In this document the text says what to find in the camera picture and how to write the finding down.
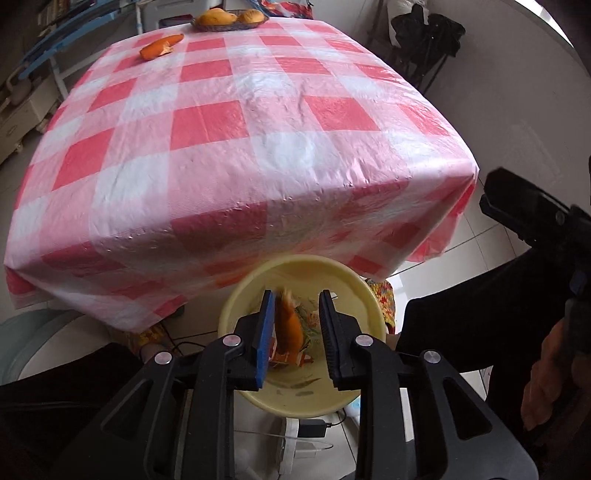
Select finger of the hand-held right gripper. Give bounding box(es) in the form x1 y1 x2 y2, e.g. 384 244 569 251
479 168 578 252

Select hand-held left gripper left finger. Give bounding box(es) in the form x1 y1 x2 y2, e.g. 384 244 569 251
51 290 276 480

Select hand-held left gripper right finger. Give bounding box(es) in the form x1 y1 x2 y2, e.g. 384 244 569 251
318 289 539 480

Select carrot piece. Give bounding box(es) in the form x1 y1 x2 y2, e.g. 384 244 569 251
274 287 306 355

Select yellow plastic basin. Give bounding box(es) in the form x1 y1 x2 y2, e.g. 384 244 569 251
218 255 385 420

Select person's right hand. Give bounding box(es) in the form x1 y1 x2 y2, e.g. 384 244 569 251
521 318 586 432

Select black power adapter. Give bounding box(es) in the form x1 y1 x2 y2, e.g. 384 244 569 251
298 418 328 437

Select person's right leg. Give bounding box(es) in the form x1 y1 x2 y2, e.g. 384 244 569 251
394 249 591 467

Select person's leg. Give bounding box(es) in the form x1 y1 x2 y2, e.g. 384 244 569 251
394 249 591 467
0 342 148 480

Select black folding chair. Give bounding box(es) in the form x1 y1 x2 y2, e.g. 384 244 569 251
390 2 467 90

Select red white checked tablecloth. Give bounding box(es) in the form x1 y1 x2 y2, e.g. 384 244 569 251
4 16 478 333

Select person's left leg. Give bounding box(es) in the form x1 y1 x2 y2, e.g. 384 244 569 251
0 342 148 480

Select white bag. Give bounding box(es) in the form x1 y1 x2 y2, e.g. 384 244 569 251
387 0 428 24

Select light blue plastic bin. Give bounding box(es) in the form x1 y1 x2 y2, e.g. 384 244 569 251
0 308 121 384

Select colourful printed cloth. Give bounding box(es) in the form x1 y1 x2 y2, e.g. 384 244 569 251
259 0 315 20

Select carrots at table far side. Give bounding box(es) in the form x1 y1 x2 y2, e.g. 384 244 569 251
140 33 184 61

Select cream TV cabinet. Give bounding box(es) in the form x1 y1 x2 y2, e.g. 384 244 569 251
0 78 61 162

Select pink kettlebell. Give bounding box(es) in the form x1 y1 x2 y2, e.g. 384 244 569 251
2 74 28 104

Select blue white adjustable desk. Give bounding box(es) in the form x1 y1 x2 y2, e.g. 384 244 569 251
14 0 144 102

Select row of books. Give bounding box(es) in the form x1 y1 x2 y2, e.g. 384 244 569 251
32 0 70 35

